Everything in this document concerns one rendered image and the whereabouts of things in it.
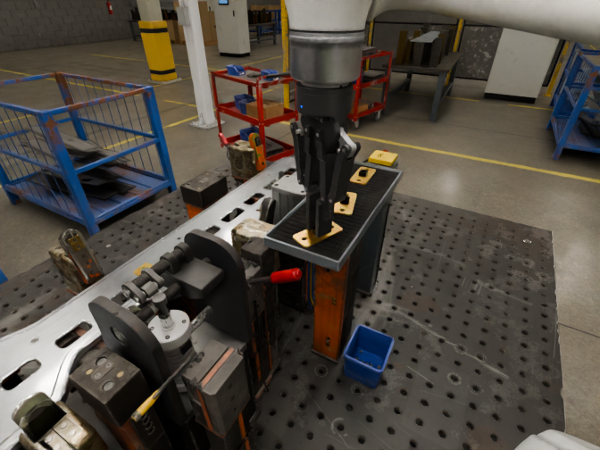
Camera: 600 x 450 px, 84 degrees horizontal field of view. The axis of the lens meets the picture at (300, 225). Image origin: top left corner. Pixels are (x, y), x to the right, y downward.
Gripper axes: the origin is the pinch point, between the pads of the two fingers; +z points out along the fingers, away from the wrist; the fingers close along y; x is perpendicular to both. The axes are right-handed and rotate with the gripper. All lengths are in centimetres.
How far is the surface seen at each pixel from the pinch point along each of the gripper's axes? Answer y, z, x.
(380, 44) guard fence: 508, 53, -580
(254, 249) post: 9.9, 10.4, 7.6
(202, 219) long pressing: 40.6, 20.1, 6.8
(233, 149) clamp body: 69, 15, -17
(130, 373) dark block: -4.8, 8.2, 32.7
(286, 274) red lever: -4.0, 5.3, 9.5
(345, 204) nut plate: 3.9, 3.8, -9.9
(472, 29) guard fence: 351, 21, -649
